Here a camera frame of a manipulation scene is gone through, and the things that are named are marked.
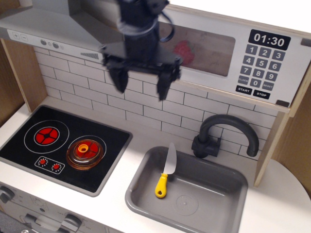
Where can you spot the grey oven knob left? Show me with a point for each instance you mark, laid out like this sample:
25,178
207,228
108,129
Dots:
6,194

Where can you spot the grey oven knob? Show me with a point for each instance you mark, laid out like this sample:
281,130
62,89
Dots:
6,194
71,222

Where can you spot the grey oven knob right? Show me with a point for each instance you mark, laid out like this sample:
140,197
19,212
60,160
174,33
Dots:
71,222

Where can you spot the black toy stove top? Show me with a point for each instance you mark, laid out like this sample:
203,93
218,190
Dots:
39,147

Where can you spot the yellow handled toy knife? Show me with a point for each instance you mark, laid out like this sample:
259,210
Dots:
169,168

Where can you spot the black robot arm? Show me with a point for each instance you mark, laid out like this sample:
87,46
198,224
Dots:
139,17

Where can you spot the grey toy sink basin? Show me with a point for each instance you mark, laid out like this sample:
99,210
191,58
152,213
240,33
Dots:
202,196

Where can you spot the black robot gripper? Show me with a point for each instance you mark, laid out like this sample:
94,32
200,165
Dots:
143,54

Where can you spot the wooden toy kitchen frame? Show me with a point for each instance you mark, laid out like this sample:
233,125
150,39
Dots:
86,84

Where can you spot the red toy strawberry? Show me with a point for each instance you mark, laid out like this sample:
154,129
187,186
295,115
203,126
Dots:
186,51

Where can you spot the grey range hood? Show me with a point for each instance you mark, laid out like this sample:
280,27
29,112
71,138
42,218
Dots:
58,25

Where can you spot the transparent orange pot lid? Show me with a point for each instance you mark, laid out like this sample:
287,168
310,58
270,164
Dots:
84,154

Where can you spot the white toy microwave door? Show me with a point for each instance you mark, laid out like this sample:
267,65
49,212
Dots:
251,62

